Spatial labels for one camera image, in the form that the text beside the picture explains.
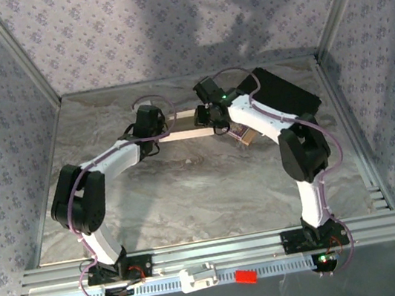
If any white paper box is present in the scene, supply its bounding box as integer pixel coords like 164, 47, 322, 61
154, 106, 217, 144

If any black case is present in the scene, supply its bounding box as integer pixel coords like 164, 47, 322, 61
236, 58, 324, 126

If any red plastic block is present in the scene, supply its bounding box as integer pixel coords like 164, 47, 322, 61
234, 267, 259, 288

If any black controller board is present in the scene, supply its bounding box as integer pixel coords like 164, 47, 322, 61
311, 250, 342, 274
102, 283, 137, 296

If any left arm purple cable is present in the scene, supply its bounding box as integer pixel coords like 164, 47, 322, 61
49, 91, 206, 296

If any aluminium side rail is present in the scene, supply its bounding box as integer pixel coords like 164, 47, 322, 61
0, 96, 88, 270
313, 45, 395, 220

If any long aluminium frame rail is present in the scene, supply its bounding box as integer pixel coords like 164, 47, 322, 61
17, 210, 395, 296

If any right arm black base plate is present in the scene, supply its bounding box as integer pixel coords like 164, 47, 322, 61
280, 221, 350, 255

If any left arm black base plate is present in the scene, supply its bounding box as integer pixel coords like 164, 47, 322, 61
85, 253, 154, 288

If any aluminium frame post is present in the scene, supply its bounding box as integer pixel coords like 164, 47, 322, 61
0, 0, 62, 112
307, 0, 389, 62

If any white plastic bracket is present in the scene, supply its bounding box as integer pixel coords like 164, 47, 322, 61
177, 261, 220, 295

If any white slotted cable duct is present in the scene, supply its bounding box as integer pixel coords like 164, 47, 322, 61
48, 253, 321, 296

